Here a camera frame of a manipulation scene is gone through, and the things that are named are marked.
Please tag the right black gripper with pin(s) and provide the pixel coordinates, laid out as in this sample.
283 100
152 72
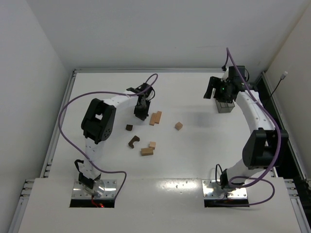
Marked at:
216 88

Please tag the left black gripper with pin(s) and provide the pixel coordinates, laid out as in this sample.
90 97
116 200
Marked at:
141 112

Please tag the long light wood block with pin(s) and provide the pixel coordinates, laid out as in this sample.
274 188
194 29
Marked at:
152 119

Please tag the smoky transparent plastic bin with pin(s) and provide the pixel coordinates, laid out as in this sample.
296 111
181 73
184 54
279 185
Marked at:
224 107

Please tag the light wood cube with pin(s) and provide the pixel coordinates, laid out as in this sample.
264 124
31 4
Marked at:
178 126

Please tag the thick light wood block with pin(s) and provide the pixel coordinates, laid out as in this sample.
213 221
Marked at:
147 151

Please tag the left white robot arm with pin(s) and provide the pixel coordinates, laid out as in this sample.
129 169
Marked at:
98 122

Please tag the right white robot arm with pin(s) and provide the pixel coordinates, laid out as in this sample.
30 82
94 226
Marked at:
267 142

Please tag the dark brown arch block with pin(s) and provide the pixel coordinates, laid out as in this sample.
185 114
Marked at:
132 141

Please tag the dark brown wood cube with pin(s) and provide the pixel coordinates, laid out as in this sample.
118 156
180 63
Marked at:
129 127

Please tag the small pale wood cube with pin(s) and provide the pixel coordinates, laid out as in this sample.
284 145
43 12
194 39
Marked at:
152 145

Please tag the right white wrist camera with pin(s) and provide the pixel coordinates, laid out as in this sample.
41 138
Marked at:
225 75

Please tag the black wall cable white plug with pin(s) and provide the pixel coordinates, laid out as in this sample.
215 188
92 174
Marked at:
282 77

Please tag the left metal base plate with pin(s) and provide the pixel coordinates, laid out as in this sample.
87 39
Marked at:
102 190

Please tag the metal base plate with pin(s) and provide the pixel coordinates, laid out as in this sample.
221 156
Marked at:
213 191
102 190

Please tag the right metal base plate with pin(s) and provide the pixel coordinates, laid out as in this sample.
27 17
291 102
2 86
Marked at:
213 191

